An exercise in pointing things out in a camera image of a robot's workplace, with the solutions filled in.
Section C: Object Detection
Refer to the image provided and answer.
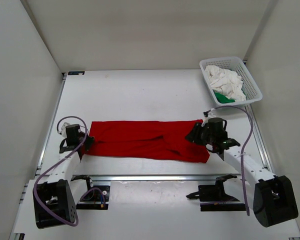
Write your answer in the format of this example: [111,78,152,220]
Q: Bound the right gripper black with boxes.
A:
[185,122,216,147]

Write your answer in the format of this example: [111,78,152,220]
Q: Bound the red t shirt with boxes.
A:
[87,120,210,163]

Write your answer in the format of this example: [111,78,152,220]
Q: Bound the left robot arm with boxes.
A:
[33,122,95,229]

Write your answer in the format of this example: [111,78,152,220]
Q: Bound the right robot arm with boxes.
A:
[185,117,299,228]

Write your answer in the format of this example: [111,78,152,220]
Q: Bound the green t shirt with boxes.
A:
[214,92,236,104]

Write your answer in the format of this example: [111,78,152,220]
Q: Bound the white t shirt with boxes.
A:
[204,65,247,102]

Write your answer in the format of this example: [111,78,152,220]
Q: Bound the white plastic basket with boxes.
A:
[199,56,263,107]

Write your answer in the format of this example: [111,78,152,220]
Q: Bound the blue label sticker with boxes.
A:
[67,71,85,76]

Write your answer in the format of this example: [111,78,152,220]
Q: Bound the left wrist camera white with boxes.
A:
[57,122,71,138]

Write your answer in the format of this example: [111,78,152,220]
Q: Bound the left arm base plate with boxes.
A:
[70,175,111,210]

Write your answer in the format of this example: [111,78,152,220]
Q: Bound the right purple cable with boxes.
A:
[199,105,255,217]

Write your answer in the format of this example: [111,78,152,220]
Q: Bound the purple cable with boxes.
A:
[32,115,106,228]
[199,105,255,217]

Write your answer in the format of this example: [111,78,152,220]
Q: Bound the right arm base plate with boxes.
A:
[185,174,246,212]

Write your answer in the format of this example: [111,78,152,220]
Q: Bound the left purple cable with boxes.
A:
[32,115,106,228]

